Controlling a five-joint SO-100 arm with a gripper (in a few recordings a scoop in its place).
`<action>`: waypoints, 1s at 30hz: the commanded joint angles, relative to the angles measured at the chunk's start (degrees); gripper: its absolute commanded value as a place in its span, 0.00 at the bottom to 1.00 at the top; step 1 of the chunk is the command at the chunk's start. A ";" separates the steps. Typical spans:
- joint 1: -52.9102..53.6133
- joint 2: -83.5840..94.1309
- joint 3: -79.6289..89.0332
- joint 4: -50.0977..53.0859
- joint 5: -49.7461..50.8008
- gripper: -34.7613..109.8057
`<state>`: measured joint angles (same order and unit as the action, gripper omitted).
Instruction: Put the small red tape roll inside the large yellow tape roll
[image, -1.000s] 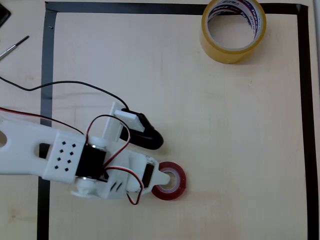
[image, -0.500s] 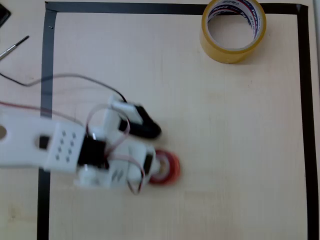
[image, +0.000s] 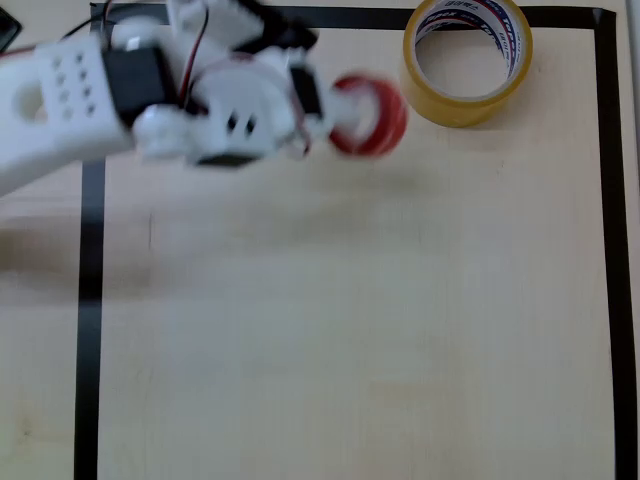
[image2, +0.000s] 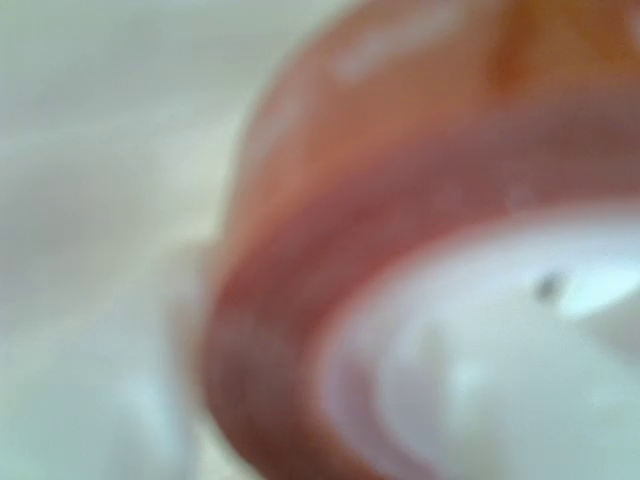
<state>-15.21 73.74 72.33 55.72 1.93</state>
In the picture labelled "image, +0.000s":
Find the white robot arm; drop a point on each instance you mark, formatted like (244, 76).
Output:
(60, 105)

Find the small red tape roll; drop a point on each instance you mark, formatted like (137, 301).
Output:
(392, 112)

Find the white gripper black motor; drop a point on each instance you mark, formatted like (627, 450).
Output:
(306, 96)

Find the big yellow tape roll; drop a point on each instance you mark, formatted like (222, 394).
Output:
(450, 112)

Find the flat black object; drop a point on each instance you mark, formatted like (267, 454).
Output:
(6, 31)

